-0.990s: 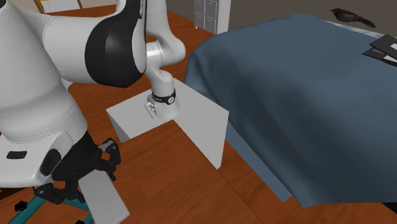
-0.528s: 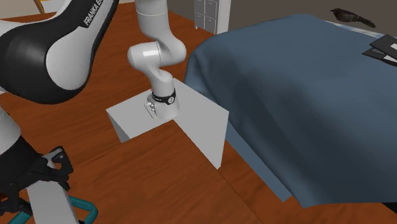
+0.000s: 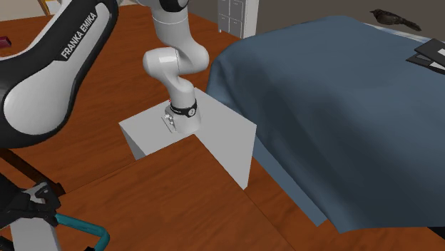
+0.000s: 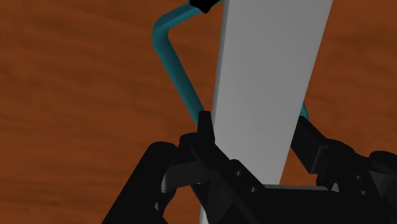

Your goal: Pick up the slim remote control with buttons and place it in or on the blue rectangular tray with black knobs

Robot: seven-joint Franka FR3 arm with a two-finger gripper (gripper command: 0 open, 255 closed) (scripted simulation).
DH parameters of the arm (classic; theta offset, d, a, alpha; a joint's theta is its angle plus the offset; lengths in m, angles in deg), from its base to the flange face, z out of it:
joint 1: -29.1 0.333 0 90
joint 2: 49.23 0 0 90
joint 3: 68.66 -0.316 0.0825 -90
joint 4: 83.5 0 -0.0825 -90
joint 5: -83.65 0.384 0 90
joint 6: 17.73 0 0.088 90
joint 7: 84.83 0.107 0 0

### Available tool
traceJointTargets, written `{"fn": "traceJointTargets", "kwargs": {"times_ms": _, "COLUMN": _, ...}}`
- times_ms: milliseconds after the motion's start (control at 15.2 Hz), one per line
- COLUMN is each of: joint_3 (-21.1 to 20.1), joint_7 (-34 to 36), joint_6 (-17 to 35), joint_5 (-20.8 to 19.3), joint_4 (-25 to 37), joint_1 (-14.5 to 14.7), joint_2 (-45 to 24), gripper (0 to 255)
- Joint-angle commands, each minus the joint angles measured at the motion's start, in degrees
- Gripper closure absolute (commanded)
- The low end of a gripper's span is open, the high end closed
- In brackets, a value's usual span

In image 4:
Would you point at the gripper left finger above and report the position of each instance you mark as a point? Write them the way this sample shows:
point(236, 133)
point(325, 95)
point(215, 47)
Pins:
point(198, 145)

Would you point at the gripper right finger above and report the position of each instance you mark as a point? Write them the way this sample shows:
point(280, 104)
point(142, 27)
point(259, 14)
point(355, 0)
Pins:
point(328, 158)

